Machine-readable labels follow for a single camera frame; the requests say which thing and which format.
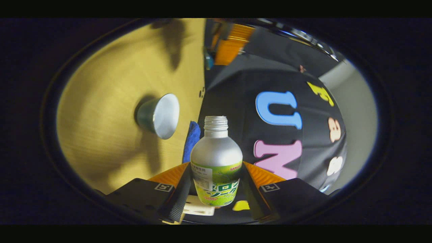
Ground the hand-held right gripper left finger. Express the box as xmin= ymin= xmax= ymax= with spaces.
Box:
xmin=105 ymin=162 xmax=191 ymax=224

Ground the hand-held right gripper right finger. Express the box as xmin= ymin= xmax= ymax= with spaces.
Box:
xmin=241 ymin=161 xmax=333 ymax=222

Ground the silver green label water bottle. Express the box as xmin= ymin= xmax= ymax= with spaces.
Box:
xmin=190 ymin=116 xmax=243 ymax=207

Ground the blue and white teacup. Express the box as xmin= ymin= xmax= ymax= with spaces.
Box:
xmin=136 ymin=93 xmax=180 ymax=140

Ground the white toaster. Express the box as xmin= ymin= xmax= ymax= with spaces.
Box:
xmin=182 ymin=195 xmax=215 ymax=217

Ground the black backdrop cloth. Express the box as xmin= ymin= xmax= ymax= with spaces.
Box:
xmin=199 ymin=24 xmax=348 ymax=225

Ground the blue towel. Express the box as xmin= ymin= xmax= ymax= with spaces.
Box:
xmin=182 ymin=121 xmax=201 ymax=164

